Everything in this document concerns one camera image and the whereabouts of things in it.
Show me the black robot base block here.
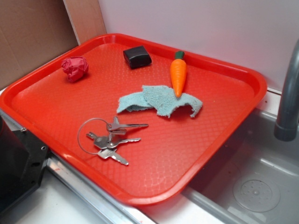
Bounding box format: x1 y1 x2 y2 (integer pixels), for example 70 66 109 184
0 118 50 216

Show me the orange toy carrot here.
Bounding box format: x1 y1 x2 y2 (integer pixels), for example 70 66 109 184
170 51 187 98

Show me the red plastic tray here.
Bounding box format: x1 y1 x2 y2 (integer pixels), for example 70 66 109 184
0 34 267 206

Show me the light blue cloth rag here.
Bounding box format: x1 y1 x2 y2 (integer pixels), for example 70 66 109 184
117 85 203 118

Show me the upper silver key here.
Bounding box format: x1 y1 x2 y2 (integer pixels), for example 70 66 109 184
106 116 149 135

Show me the silver key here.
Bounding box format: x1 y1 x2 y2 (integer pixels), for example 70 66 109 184
106 116 149 135
97 149 129 166
86 132 141 150

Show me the lower silver key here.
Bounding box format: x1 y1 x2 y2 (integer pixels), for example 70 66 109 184
97 149 129 166

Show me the black rectangular box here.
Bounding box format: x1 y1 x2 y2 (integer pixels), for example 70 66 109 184
123 46 152 69

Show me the middle silver key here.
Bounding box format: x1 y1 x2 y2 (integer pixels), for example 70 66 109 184
86 132 141 150

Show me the crumpled red paper ball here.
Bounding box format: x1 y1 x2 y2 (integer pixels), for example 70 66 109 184
61 56 89 83

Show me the grey sink basin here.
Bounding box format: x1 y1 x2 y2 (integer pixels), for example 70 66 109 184
183 109 299 224

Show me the grey faucet pipe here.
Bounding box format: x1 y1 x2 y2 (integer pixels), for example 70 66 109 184
274 42 299 141

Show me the brown cardboard panel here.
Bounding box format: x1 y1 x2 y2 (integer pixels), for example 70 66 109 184
0 0 106 89

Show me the thin wire key ring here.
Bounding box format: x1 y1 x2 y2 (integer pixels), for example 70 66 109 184
77 118 110 155

